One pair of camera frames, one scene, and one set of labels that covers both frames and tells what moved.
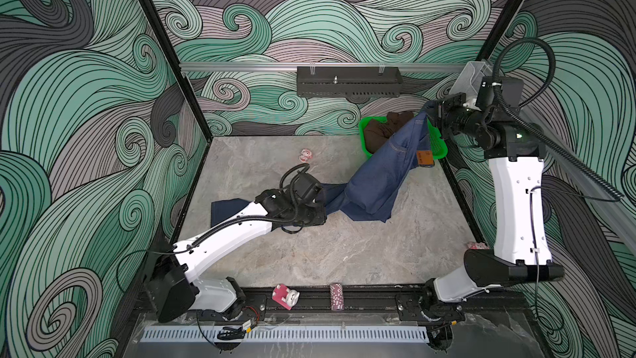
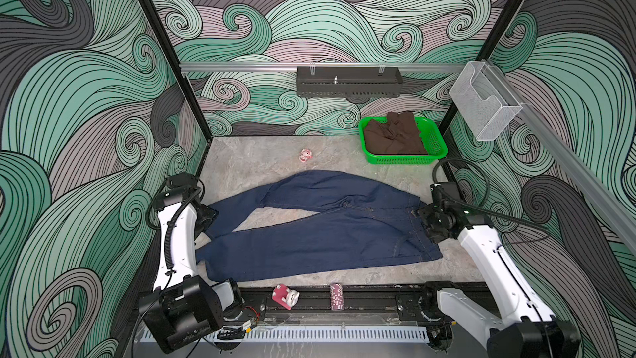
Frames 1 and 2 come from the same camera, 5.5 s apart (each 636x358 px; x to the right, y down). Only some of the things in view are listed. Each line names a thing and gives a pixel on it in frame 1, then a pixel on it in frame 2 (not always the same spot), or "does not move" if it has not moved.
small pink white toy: x=305 y=154 does not move
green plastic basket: x=437 y=144 does not move
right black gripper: x=443 y=113 → x=423 y=213
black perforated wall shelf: x=349 y=81 does not move
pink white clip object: x=286 y=297 does not move
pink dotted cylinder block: x=336 y=295 does not move
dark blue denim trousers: x=367 y=193 → x=311 y=223
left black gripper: x=320 y=218 → x=208 y=215
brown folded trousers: x=378 y=129 does not move
